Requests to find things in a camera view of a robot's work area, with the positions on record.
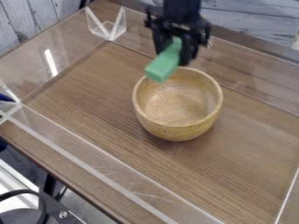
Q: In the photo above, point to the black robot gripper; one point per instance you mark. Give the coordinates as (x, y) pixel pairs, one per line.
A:
(180, 24)

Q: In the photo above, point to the green rectangular block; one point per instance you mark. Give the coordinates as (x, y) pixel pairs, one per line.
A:
(165, 62)

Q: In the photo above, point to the brown wooden bowl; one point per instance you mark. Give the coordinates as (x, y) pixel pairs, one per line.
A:
(179, 109)

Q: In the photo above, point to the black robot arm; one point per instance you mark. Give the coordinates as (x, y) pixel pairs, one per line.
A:
(172, 6)

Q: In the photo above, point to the blue object at left edge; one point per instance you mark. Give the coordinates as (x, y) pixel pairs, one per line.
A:
(5, 98)

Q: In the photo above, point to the black table leg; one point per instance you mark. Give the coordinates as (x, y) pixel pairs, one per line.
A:
(49, 185)

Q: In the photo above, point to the black chair armrest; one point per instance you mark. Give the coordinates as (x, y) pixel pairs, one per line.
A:
(26, 209)

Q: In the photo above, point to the clear acrylic tray enclosure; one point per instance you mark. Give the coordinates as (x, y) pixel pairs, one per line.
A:
(72, 122)

